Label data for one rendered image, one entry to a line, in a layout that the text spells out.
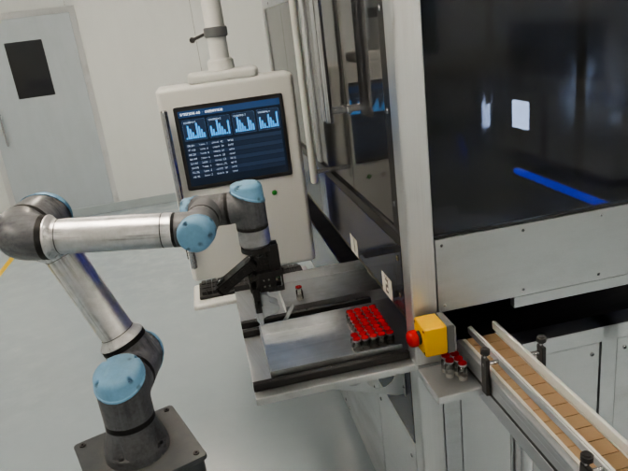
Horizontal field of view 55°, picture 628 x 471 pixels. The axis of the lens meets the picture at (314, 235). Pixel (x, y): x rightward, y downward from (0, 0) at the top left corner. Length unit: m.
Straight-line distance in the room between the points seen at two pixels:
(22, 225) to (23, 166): 5.76
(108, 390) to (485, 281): 0.91
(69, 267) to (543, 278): 1.14
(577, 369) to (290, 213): 1.19
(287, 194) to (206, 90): 0.49
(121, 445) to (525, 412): 0.89
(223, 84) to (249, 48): 4.58
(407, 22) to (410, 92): 0.14
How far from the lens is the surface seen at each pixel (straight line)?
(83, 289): 1.52
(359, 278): 2.04
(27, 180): 7.15
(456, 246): 1.44
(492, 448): 1.78
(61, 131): 6.98
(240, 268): 1.43
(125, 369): 1.47
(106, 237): 1.31
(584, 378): 1.80
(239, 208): 1.37
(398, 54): 1.30
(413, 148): 1.34
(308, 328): 1.76
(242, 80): 2.26
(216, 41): 2.30
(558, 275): 1.61
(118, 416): 1.48
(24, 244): 1.37
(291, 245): 2.41
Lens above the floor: 1.71
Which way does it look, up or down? 19 degrees down
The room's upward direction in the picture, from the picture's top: 7 degrees counter-clockwise
